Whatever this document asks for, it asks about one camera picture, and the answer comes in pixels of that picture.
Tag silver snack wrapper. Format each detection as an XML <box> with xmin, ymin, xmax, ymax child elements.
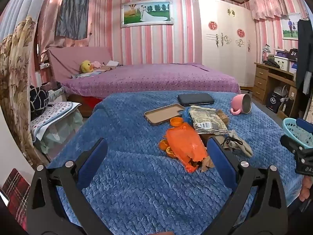
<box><xmin>189</xmin><ymin>105</ymin><xmax>229</xmax><ymax>135</ymax></box>

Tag white fan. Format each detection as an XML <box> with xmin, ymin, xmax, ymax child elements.
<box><xmin>274</xmin><ymin>86</ymin><xmax>288</xmax><ymax>102</ymax></box>

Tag black phone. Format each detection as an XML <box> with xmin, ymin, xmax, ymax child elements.
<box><xmin>177</xmin><ymin>93</ymin><xmax>215</xmax><ymax>106</ymax></box>

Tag beige phone case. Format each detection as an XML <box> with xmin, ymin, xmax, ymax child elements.
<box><xmin>144</xmin><ymin>103</ymin><xmax>186</xmax><ymax>126</ymax></box>

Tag desk lamp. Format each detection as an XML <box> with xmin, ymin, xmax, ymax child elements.
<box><xmin>262</xmin><ymin>43</ymin><xmax>271</xmax><ymax>64</ymax></box>

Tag person's right hand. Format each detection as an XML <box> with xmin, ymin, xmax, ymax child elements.
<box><xmin>300</xmin><ymin>176</ymin><xmax>313</xmax><ymax>201</ymax></box>

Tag dotted white cushion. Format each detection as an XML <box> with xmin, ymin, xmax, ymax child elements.
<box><xmin>31</xmin><ymin>101</ymin><xmax>82</xmax><ymax>141</ymax></box>

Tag pale green cloth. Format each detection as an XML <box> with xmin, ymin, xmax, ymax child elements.
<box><xmin>40</xmin><ymin>109</ymin><xmax>85</xmax><ymax>155</ymax></box>

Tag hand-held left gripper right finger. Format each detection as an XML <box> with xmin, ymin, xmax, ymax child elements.
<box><xmin>207</xmin><ymin>136</ymin><xmax>289</xmax><ymax>235</ymax></box>

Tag mixed clothes pile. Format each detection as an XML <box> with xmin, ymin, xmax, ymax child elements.
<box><xmin>40</xmin><ymin>81</ymin><xmax>65</xmax><ymax>103</ymax></box>

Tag wall poster of couple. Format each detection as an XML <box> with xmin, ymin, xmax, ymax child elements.
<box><xmin>281</xmin><ymin>13</ymin><xmax>300</xmax><ymax>40</ymax></box>

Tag brown paper scrap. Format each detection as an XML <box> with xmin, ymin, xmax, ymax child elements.
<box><xmin>201</xmin><ymin>155</ymin><xmax>216</xmax><ymax>173</ymax></box>
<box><xmin>216</xmin><ymin>110</ymin><xmax>231</xmax><ymax>126</ymax></box>

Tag beige folded clothes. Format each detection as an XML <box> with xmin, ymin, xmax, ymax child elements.
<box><xmin>99</xmin><ymin>60</ymin><xmax>121</xmax><ymax>72</ymax></box>

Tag pink mug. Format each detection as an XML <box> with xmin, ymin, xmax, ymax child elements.
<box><xmin>230</xmin><ymin>94</ymin><xmax>252</xmax><ymax>115</ymax></box>

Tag framed wedding photo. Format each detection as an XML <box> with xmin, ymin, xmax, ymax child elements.
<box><xmin>120</xmin><ymin>0</ymin><xmax>174</xmax><ymax>28</ymax></box>

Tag white storage box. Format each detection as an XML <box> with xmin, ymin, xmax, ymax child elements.
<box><xmin>274</xmin><ymin>55</ymin><xmax>291</xmax><ymax>70</ymax></box>

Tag orange plastic pouch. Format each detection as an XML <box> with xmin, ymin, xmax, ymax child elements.
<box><xmin>166</xmin><ymin>117</ymin><xmax>208</xmax><ymax>172</ymax></box>

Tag pink satin curtain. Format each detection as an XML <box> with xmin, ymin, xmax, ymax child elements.
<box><xmin>37</xmin><ymin>0</ymin><xmax>71</xmax><ymax>62</ymax></box>

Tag grey hanging cloth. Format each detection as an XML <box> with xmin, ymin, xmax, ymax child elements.
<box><xmin>55</xmin><ymin>0</ymin><xmax>91</xmax><ymax>40</ymax></box>

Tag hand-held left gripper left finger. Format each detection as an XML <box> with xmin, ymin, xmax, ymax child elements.
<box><xmin>26</xmin><ymin>138</ymin><xmax>115</xmax><ymax>235</ymax></box>

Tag dark clothes pile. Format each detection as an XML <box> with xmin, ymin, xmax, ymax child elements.
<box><xmin>264</xmin><ymin>57</ymin><xmax>281</xmax><ymax>69</ymax></box>

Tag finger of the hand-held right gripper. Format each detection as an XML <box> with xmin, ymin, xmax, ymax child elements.
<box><xmin>297</xmin><ymin>118</ymin><xmax>313</xmax><ymax>131</ymax></box>
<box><xmin>280</xmin><ymin>135</ymin><xmax>313</xmax><ymax>157</ymax></box>

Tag bed with purple dotted cover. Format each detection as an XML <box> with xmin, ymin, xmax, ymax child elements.
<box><xmin>59</xmin><ymin>62</ymin><xmax>241</xmax><ymax>101</ymax></box>

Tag wooden desk with drawers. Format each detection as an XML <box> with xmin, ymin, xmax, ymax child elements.
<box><xmin>253</xmin><ymin>62</ymin><xmax>300</xmax><ymax>119</ymax></box>

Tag blue fleece blanket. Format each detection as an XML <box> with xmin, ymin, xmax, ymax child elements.
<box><xmin>46</xmin><ymin>90</ymin><xmax>305</xmax><ymax>235</ymax></box>

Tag black cardboard box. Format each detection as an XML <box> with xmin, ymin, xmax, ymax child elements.
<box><xmin>266</xmin><ymin>92</ymin><xmax>282</xmax><ymax>113</ymax></box>

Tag beige cloth with black cord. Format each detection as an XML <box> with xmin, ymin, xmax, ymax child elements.
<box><xmin>221</xmin><ymin>130</ymin><xmax>253</xmax><ymax>157</ymax></box>

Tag yellow duck plush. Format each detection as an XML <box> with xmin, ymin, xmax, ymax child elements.
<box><xmin>81</xmin><ymin>60</ymin><xmax>94</xmax><ymax>74</ymax></box>

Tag black white patterned bag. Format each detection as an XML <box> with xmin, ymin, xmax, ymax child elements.
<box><xmin>29</xmin><ymin>86</ymin><xmax>51</xmax><ymax>117</ymax></box>

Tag light blue plastic basket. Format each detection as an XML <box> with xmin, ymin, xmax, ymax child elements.
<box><xmin>282</xmin><ymin>117</ymin><xmax>313</xmax><ymax>150</ymax></box>

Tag red plaid cloth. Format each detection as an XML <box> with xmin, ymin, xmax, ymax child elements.
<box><xmin>2</xmin><ymin>168</ymin><xmax>31</xmax><ymax>229</ymax></box>

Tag orange peel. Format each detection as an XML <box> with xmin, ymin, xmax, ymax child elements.
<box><xmin>159</xmin><ymin>139</ymin><xmax>177</xmax><ymax>157</ymax></box>

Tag pink curtain valance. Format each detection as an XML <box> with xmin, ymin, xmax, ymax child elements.
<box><xmin>249</xmin><ymin>0</ymin><xmax>307</xmax><ymax>20</ymax></box>

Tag white wardrobe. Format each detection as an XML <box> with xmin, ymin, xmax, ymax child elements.
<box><xmin>198</xmin><ymin>0</ymin><xmax>257</xmax><ymax>87</ymax></box>

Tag floral beige curtain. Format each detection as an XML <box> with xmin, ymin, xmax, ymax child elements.
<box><xmin>304</xmin><ymin>95</ymin><xmax>313</xmax><ymax>124</ymax></box>

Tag pink covered headboard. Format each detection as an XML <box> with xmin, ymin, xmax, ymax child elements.
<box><xmin>46</xmin><ymin>46</ymin><xmax>118</xmax><ymax>79</ymax></box>

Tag leaf pattern curtain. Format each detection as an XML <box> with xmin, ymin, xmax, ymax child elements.
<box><xmin>0</xmin><ymin>0</ymin><xmax>50</xmax><ymax>167</ymax></box>

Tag dark hanging garment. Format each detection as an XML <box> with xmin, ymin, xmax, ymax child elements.
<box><xmin>296</xmin><ymin>18</ymin><xmax>313</xmax><ymax>95</ymax></box>

